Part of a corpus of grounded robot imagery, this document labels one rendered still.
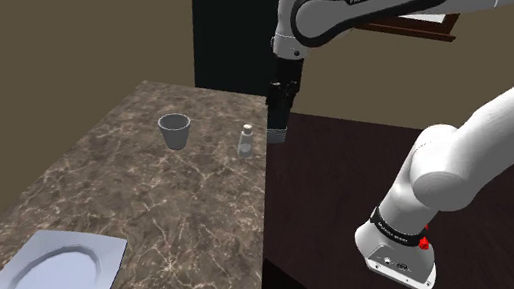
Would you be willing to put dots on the grey cup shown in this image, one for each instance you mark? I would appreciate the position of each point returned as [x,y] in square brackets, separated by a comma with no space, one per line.
[176,134]

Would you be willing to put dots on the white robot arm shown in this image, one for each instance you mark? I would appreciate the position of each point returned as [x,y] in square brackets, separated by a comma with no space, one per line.
[465,157]

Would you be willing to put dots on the black tall cabinet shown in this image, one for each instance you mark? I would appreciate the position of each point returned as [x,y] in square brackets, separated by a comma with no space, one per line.
[233,29]

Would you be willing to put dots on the dark wood robot stand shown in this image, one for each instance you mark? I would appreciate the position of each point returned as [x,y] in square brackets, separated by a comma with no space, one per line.
[339,178]

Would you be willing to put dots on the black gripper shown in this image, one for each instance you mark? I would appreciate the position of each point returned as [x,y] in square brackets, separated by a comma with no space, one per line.
[287,84]

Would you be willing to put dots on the small clear shaker bottle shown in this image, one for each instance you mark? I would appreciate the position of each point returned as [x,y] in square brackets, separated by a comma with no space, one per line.
[245,146]

